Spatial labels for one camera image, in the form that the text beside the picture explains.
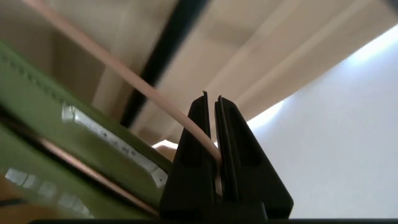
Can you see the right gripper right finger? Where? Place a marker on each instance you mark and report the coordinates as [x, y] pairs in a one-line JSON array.
[[248, 174]]

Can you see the beige curtain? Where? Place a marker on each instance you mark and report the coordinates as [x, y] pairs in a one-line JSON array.
[[264, 46]]

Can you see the green garment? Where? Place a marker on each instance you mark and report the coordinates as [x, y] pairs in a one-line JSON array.
[[37, 93]]

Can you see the pink clothes hanger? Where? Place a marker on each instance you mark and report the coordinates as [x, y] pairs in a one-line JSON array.
[[124, 71]]

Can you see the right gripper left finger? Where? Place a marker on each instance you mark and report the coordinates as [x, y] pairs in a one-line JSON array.
[[189, 174]]

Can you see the black clothes rack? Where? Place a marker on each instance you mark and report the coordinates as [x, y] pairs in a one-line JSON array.
[[164, 46]]

